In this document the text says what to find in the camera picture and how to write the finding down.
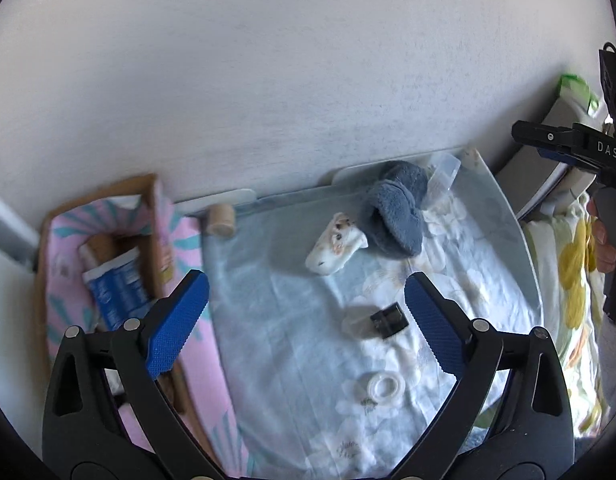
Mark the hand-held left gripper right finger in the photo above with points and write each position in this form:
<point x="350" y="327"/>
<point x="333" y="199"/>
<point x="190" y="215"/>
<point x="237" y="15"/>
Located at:
<point x="433" y="325"/>

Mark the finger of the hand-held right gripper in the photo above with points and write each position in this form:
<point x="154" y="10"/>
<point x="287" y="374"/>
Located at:
<point x="543" y="135"/>
<point x="555" y="155"/>

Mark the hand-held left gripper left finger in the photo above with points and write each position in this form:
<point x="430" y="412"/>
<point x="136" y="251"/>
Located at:
<point x="180" y="320"/>

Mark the blue tissue pack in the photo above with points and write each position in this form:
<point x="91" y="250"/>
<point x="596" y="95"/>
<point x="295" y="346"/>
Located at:
<point x="117" y="290"/>

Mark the pink printed cardboard box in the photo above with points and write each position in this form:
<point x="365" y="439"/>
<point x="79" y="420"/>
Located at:
<point x="57" y="255"/>

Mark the person's right hand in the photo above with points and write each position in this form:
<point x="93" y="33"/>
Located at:
<point x="604" y="250"/>

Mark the small black box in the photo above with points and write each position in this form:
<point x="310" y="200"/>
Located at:
<point x="390" y="319"/>

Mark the green packet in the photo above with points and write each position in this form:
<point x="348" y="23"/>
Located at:
<point x="578" y="90"/>

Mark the clear tape roll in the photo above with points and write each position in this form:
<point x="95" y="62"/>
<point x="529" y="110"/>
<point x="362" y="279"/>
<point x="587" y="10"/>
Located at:
<point x="373" y="390"/>

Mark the yellow floral blanket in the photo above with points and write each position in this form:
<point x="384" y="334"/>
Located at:
<point x="573" y="260"/>

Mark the clear plastic box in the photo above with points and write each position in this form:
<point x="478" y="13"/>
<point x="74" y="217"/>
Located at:
<point x="443" y="175"/>

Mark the blue floral cloth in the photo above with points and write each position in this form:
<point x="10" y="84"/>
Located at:
<point x="288" y="310"/>

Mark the beige tape roll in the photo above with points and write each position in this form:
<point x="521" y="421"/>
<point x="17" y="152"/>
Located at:
<point x="221" y="220"/>

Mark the grey fuzzy sock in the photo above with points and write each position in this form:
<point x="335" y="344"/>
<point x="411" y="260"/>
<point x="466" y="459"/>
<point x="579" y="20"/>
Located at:
<point x="395" y="210"/>

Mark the white patterned sock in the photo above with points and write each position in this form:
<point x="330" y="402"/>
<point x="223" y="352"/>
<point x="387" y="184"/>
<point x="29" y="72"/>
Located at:
<point x="333" y="247"/>

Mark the white curved wall trim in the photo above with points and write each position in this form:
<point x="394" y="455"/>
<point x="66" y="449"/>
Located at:
<point x="7" y="215"/>

